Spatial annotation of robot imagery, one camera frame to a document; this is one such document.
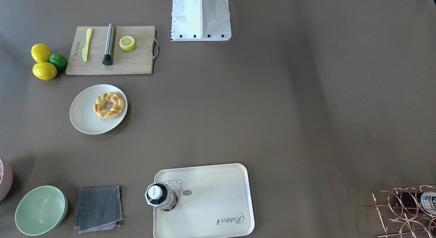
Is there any white round plate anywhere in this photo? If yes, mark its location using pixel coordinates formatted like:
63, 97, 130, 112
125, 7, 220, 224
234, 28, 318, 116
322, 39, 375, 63
69, 84, 128, 134

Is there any cream rabbit tray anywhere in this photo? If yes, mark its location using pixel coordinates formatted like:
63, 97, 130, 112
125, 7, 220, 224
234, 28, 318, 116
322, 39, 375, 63
154, 163, 255, 238

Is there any grey folded cloth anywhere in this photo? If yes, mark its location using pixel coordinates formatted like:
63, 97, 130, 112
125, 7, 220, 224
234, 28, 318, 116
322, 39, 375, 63
74, 185, 123, 234

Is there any half lemon slice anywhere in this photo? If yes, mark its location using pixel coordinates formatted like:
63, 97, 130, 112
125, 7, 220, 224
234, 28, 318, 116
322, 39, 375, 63
119, 36, 136, 51

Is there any bamboo cutting board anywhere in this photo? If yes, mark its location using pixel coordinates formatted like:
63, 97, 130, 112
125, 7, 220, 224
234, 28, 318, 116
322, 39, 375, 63
65, 26, 158, 75

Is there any green lime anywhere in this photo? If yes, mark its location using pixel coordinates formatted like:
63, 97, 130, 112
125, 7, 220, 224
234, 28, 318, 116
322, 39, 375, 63
49, 53, 68, 69

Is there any braided glazed donut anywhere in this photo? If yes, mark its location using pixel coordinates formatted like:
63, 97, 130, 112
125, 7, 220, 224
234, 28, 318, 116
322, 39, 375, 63
93, 92, 125, 119

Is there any steel cylinder muddler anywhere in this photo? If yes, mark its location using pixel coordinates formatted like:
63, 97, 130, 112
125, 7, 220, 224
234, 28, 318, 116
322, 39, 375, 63
102, 23, 116, 66

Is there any yellow lemon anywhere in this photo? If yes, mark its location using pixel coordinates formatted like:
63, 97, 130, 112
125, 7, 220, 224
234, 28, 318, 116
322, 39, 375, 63
32, 62, 58, 80
31, 43, 52, 63

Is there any green bowl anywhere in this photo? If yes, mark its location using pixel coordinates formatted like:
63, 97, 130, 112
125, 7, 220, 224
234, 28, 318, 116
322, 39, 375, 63
15, 185, 68, 236

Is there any pink ice bowl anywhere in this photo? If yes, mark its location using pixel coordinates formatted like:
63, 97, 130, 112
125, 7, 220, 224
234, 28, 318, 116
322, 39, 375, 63
0, 158, 13, 201

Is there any tea bottle in rack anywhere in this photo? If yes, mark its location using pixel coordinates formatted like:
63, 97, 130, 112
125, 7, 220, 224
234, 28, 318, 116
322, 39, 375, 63
395, 191, 436, 216

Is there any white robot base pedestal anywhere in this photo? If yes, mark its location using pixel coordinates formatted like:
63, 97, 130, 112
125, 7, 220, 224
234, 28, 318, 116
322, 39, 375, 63
170, 0, 232, 41

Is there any copper wire bottle rack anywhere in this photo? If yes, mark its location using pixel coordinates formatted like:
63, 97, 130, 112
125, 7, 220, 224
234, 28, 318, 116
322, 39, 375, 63
372, 184, 435, 238

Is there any dark tea bottle on tray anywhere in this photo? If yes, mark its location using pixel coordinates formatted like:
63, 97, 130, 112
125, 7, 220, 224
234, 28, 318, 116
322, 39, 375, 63
144, 181, 178, 211

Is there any yellow lemon upper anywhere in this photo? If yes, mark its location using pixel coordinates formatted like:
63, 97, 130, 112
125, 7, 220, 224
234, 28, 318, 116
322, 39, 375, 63
31, 43, 52, 63

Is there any yellow plastic knife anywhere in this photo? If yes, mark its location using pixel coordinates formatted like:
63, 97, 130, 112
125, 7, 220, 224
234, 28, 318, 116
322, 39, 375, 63
81, 28, 93, 62

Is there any yellow lemon lower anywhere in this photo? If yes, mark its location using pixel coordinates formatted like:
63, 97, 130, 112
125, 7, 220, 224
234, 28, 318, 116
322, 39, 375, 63
32, 62, 58, 80

